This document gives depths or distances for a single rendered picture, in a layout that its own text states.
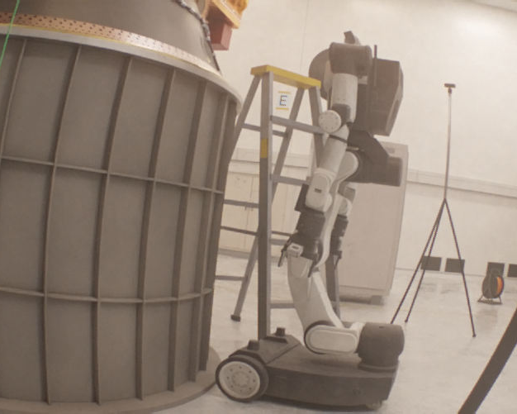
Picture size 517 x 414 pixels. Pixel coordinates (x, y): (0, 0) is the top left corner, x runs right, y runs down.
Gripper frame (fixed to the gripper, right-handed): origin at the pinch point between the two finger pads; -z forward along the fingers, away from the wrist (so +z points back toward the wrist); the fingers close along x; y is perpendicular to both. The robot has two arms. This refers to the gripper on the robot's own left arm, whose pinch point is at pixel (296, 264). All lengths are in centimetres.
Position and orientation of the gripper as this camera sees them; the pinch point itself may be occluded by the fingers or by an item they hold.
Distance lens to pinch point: 196.7
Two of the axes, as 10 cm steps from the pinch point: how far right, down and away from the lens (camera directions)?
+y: -3.0, -0.6, -9.5
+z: 3.1, -9.5, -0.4
